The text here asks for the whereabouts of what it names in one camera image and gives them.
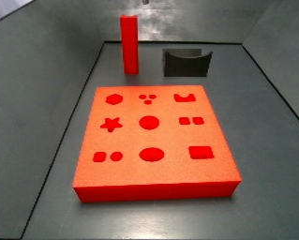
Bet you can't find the red arch foam block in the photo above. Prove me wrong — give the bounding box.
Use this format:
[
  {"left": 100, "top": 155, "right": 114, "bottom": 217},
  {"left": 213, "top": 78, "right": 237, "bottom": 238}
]
[{"left": 121, "top": 15, "right": 139, "bottom": 75}]

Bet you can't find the black curved fixture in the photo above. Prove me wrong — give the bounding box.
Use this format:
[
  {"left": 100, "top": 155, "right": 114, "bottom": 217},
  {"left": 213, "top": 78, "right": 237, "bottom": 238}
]
[{"left": 163, "top": 49, "right": 213, "bottom": 77}]

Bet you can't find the orange foam shape board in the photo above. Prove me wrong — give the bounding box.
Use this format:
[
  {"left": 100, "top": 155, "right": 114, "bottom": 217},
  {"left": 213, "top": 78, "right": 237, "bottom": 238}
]
[{"left": 72, "top": 85, "right": 242, "bottom": 203}]

